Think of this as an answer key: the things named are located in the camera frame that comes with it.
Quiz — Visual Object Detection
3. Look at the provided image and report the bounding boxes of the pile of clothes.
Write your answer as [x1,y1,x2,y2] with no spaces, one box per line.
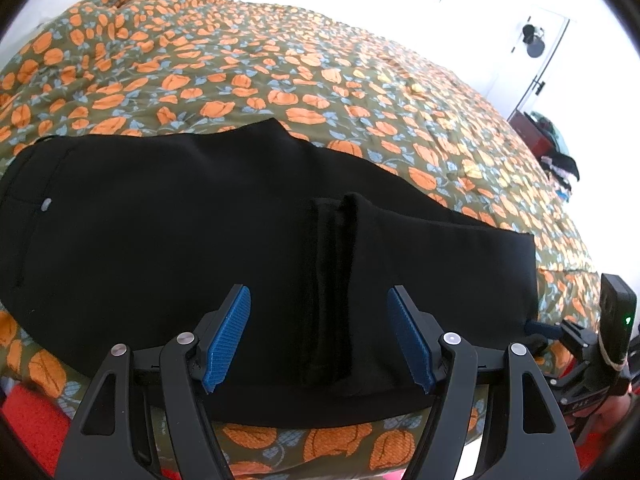
[529,110,582,203]

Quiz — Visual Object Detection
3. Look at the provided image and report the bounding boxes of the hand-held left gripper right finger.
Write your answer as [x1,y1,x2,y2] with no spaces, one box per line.
[386,285,586,480]

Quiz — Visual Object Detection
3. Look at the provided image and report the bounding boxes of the black hanging object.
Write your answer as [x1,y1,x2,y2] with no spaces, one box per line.
[520,22,547,59]

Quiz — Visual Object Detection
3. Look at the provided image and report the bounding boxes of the black pants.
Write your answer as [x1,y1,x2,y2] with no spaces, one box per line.
[0,117,538,431]

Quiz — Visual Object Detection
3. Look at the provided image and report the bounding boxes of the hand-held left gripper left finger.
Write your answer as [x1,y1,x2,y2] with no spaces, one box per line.
[52,284,251,480]

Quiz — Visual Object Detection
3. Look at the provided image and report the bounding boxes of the red cloth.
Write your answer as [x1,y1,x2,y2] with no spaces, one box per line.
[0,382,76,480]

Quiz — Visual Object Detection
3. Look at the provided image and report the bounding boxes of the orange floral print blanket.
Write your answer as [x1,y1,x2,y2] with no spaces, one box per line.
[0,0,601,480]

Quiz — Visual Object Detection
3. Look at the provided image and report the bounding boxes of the white door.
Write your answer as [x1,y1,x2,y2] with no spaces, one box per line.
[509,5,572,117]

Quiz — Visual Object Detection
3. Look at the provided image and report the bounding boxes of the red-brown wooden furniture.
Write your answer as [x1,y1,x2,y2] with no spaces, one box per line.
[506,110,557,163]

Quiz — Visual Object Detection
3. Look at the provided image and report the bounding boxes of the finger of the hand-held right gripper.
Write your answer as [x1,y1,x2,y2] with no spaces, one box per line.
[525,320,563,342]

